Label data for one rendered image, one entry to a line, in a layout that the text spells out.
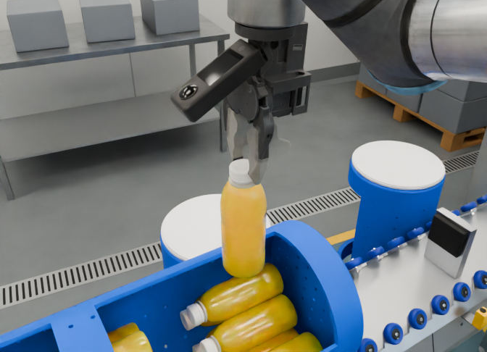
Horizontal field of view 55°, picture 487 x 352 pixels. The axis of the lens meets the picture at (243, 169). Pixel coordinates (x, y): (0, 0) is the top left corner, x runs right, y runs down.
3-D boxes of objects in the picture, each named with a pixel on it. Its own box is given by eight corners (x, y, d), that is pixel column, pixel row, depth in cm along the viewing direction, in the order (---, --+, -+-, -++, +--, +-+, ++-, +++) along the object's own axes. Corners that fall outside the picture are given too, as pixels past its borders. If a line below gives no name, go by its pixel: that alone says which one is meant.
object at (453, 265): (461, 276, 118) (477, 228, 110) (451, 282, 117) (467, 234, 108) (429, 253, 126) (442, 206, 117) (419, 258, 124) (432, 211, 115)
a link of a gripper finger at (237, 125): (267, 161, 69) (277, 109, 63) (232, 171, 66) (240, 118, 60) (255, 148, 71) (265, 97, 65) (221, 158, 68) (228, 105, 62)
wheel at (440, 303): (447, 292, 106) (440, 291, 108) (434, 300, 104) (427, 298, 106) (454, 311, 106) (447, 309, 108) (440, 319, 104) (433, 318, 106)
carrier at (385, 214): (381, 316, 205) (317, 320, 203) (422, 140, 158) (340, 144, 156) (406, 374, 181) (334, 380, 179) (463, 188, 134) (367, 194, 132)
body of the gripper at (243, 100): (307, 118, 61) (319, 24, 54) (252, 132, 57) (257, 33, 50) (274, 96, 66) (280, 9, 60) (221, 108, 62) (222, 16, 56)
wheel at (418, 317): (425, 305, 103) (418, 304, 104) (411, 313, 101) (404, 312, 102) (431, 324, 103) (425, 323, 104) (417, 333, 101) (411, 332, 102)
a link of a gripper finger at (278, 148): (296, 182, 64) (296, 117, 60) (261, 194, 61) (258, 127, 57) (283, 174, 66) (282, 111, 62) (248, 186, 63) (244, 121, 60)
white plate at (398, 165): (422, 138, 157) (422, 141, 158) (341, 142, 155) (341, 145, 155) (462, 185, 134) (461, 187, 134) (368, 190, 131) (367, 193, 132)
